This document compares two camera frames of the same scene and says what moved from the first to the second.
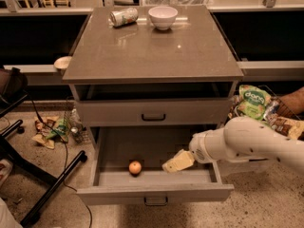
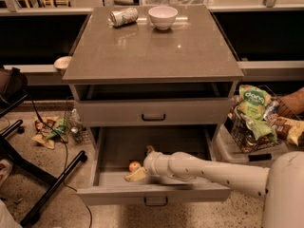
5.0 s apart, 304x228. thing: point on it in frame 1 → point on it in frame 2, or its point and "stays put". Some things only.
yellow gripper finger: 182,160 → 139,174
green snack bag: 252,102 stays put
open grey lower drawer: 113,148 stays put
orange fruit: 135,167 stays put
